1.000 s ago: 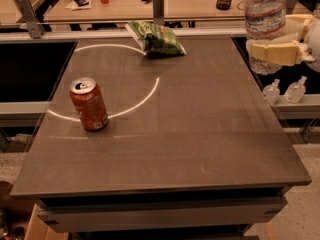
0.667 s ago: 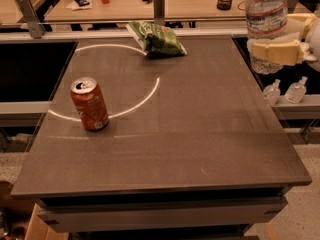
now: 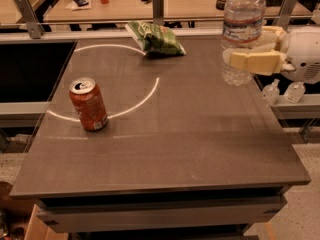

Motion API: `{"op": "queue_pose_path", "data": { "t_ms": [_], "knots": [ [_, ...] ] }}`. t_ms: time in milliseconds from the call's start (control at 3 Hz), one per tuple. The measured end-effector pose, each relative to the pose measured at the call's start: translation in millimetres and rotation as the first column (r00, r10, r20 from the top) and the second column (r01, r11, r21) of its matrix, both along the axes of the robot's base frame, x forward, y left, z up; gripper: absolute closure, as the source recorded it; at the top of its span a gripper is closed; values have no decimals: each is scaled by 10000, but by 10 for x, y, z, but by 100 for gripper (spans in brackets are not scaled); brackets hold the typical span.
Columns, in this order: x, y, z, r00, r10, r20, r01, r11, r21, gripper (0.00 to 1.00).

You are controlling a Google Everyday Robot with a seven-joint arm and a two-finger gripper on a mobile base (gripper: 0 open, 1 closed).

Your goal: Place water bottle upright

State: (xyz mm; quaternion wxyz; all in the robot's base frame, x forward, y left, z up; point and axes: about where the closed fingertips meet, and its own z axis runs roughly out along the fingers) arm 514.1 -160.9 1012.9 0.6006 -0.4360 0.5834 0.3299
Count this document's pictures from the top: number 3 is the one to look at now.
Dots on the left metal bracket post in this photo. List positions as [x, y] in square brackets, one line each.
[34, 27]

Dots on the orange soda can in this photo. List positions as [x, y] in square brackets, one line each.
[87, 100]

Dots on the metal bracket post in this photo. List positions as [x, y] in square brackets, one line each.
[158, 11]
[284, 15]
[34, 27]

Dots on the cardboard box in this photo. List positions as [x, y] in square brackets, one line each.
[38, 230]

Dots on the dark phone on paper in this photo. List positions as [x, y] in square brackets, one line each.
[81, 3]

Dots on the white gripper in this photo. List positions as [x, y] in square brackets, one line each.
[304, 54]

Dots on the small clear sanitizer bottle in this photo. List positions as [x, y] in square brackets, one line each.
[271, 92]

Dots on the clear plastic water bottle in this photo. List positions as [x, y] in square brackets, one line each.
[242, 28]

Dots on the middle metal bracket post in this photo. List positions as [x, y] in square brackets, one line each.
[158, 11]

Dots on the right metal bracket post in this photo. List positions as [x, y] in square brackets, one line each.
[284, 15]

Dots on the green chip bag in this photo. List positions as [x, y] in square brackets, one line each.
[154, 38]

